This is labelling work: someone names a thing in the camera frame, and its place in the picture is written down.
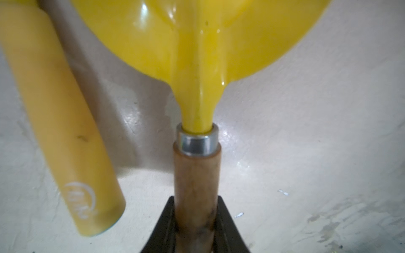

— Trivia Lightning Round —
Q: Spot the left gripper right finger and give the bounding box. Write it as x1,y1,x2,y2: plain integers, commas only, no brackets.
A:
215,196,250,253

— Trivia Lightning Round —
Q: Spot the yellow shovel wooden handle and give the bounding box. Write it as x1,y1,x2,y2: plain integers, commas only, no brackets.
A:
71,0,331,253

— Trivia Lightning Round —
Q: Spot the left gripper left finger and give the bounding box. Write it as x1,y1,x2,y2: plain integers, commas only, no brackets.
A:
141,196,176,253

